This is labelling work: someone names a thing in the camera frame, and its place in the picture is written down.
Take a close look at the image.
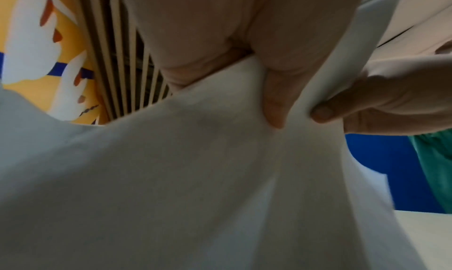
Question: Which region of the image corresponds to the person's right hand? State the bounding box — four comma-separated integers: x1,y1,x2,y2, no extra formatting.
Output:
310,40,452,137

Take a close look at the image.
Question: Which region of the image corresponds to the person's left hand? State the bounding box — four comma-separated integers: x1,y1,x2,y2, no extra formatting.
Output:
118,0,370,130

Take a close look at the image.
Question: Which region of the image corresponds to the stack of white papers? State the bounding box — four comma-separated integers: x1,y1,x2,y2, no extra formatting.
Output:
0,0,424,270

